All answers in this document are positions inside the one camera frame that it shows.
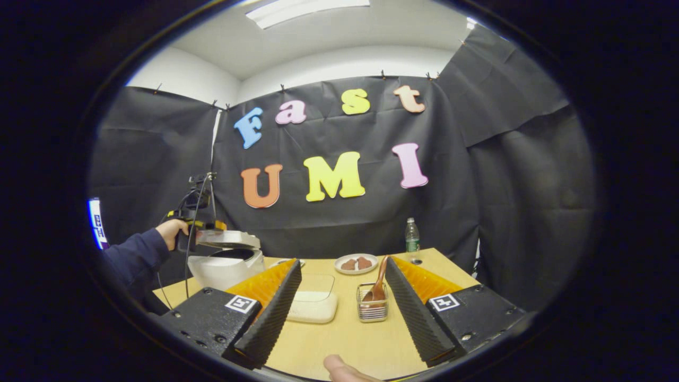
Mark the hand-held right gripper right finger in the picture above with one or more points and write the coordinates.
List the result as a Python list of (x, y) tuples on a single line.
[(416, 318)]

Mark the white round plate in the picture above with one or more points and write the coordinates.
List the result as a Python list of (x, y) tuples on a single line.
[(356, 271)]

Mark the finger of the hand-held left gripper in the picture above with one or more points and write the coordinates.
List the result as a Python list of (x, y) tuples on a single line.
[(215, 225)]

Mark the large ceiling light panel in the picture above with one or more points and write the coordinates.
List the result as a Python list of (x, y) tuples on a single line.
[(305, 10)]

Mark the brown meat piece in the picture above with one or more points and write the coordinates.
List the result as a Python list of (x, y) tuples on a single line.
[(364, 262), (348, 265)]

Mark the small ceiling light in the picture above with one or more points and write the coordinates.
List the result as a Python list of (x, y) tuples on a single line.
[(471, 23)]

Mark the white blue banner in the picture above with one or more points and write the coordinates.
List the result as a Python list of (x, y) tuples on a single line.
[(98, 223)]

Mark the clear container of rice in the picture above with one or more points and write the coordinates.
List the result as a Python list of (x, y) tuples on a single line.
[(313, 310)]

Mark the clear green-label water bottle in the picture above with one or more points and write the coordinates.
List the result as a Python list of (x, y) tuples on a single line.
[(412, 236)]

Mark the white rice cooker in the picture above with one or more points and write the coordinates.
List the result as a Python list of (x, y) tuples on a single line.
[(223, 268)]

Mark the white divided sauce dish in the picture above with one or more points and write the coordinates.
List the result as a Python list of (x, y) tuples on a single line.
[(297, 262)]

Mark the black backdrop cloth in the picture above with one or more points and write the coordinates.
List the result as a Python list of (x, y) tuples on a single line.
[(504, 185)]

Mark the wooden spoon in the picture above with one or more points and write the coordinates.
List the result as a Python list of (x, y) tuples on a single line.
[(377, 286)]

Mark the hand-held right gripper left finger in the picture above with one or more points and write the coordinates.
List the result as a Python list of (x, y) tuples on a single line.
[(268, 323)]

